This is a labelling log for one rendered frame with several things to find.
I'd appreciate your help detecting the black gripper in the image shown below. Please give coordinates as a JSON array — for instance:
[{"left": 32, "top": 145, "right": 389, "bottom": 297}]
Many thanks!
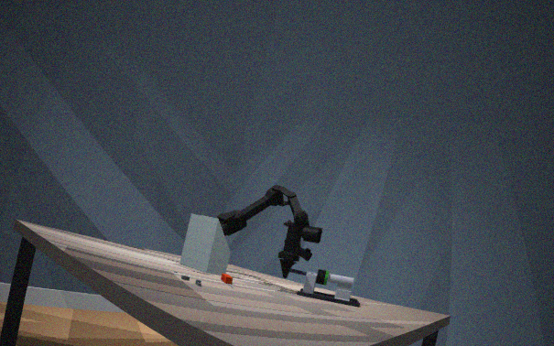
[{"left": 278, "top": 237, "right": 300, "bottom": 278}]

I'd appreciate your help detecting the dark blue cylinder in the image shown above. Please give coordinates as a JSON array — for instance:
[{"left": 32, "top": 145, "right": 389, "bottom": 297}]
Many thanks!
[{"left": 289, "top": 268, "right": 307, "bottom": 275}]

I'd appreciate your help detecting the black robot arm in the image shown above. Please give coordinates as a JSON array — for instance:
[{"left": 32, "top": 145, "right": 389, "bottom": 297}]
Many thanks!
[{"left": 217, "top": 185, "right": 322, "bottom": 262}]

